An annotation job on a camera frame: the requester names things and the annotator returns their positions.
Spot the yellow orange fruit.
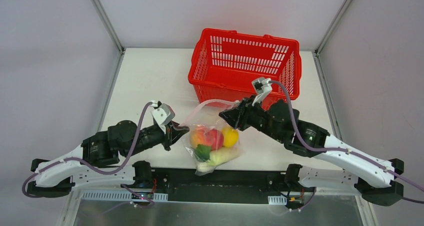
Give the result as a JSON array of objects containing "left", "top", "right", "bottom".
[{"left": 221, "top": 127, "right": 239, "bottom": 148}]

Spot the orange pink peach toy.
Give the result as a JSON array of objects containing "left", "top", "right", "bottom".
[{"left": 189, "top": 128, "right": 214, "bottom": 149}]

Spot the red apple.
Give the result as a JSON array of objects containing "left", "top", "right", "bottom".
[{"left": 206, "top": 129, "right": 224, "bottom": 151}]

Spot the clear pink zip top bag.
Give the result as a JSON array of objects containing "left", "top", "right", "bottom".
[{"left": 182, "top": 99, "right": 243, "bottom": 176}]

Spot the white daikon radish toy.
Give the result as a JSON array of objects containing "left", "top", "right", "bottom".
[{"left": 195, "top": 148, "right": 242, "bottom": 175}]

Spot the green vegetable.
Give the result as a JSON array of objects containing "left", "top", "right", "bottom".
[{"left": 194, "top": 144, "right": 212, "bottom": 162}]

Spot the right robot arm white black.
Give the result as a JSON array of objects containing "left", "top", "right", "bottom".
[{"left": 219, "top": 97, "right": 404, "bottom": 206}]

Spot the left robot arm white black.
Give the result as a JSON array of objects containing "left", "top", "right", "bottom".
[{"left": 21, "top": 120, "right": 190, "bottom": 198}]

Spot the red plastic shopping basket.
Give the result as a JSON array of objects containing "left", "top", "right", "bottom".
[{"left": 187, "top": 28, "right": 302, "bottom": 103}]

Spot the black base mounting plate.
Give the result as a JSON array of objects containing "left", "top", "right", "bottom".
[{"left": 127, "top": 168, "right": 313, "bottom": 204}]

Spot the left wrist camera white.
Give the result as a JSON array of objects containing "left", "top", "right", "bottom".
[{"left": 151, "top": 100, "right": 175, "bottom": 134}]

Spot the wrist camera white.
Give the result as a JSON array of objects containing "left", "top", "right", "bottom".
[
  {"left": 151, "top": 100, "right": 175, "bottom": 134},
  {"left": 251, "top": 77, "right": 273, "bottom": 106}
]

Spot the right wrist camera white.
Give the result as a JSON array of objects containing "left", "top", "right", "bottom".
[{"left": 251, "top": 77, "right": 273, "bottom": 106}]

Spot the left aluminium frame post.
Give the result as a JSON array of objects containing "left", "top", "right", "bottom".
[{"left": 91, "top": 0, "right": 125, "bottom": 55}]

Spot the aluminium frame post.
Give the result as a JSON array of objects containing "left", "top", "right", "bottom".
[
  {"left": 91, "top": 0, "right": 125, "bottom": 55},
  {"left": 314, "top": 0, "right": 354, "bottom": 56}
]

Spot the right aluminium frame post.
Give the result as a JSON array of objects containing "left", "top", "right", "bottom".
[{"left": 314, "top": 0, "right": 354, "bottom": 56}]

